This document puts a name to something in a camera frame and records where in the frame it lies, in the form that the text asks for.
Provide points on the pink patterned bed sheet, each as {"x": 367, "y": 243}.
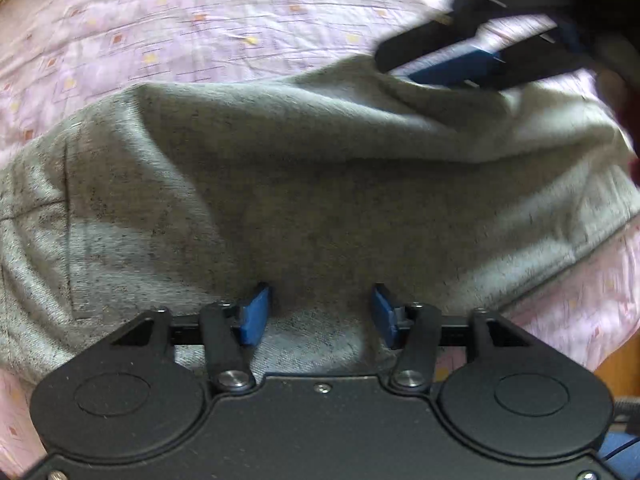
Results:
{"x": 200, "y": 20}

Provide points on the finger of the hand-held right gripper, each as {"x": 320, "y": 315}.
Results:
{"x": 450, "y": 65}
{"x": 545, "y": 67}

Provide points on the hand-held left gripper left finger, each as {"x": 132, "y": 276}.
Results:
{"x": 255, "y": 315}

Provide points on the grey speckled pants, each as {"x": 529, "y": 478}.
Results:
{"x": 300, "y": 185}

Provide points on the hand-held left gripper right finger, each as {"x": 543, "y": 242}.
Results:
{"x": 384, "y": 315}

